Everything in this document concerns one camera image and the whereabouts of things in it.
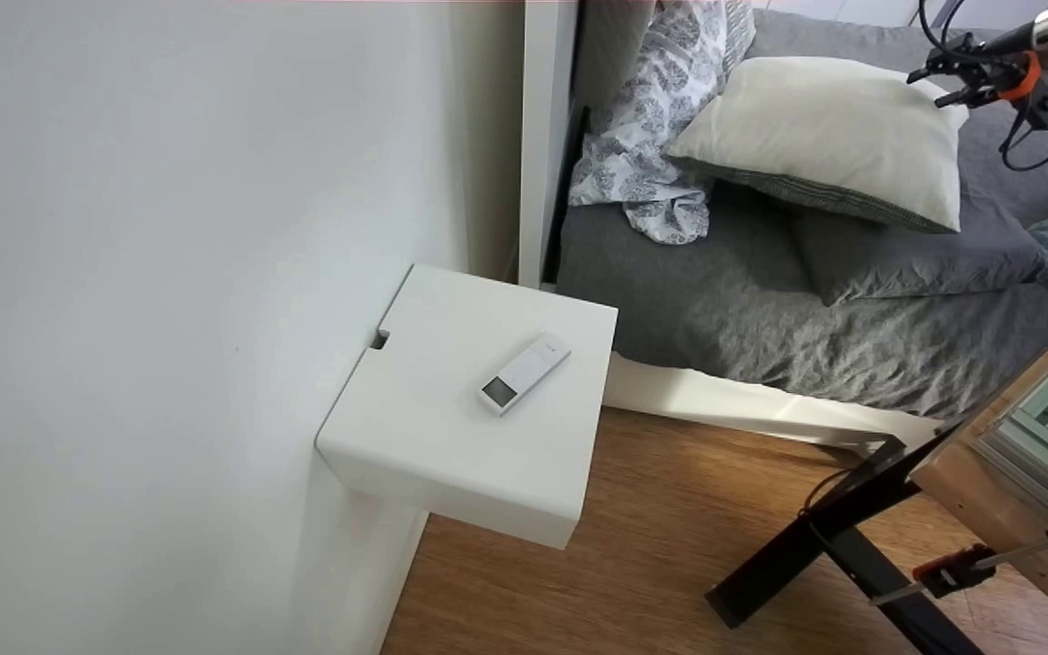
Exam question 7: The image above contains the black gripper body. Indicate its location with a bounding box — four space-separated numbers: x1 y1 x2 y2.
908 38 1048 125

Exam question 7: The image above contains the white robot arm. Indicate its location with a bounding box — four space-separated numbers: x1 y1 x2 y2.
908 8 1048 132

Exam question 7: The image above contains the dark grey pillow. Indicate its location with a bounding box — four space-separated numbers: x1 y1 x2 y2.
792 204 1048 305

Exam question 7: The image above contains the white patterned pillow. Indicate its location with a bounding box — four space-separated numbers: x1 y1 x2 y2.
566 0 758 244

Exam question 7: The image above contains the grey bed duvet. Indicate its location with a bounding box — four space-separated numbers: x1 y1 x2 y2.
554 3 1048 426

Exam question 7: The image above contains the white remote control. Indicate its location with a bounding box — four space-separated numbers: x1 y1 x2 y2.
478 334 571 415

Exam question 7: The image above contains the white floating nightstand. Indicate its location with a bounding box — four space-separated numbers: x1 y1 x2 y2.
317 265 617 550

